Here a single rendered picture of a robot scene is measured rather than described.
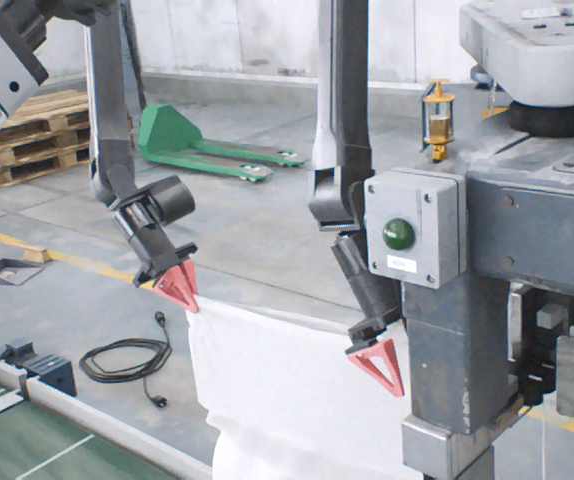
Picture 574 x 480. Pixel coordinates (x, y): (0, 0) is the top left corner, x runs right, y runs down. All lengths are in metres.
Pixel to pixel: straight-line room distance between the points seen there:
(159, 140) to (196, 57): 2.58
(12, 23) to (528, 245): 0.50
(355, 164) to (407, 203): 0.32
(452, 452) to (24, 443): 1.58
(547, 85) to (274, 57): 7.26
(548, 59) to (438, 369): 0.30
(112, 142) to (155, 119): 5.03
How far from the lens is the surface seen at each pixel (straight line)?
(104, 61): 1.42
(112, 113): 1.39
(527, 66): 0.83
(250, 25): 8.19
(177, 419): 2.97
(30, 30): 0.85
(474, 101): 1.18
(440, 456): 0.87
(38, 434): 2.32
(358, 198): 1.02
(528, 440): 2.78
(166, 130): 6.43
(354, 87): 1.06
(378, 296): 1.04
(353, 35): 1.07
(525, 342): 1.00
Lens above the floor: 1.54
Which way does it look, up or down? 20 degrees down
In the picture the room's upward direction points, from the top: 5 degrees counter-clockwise
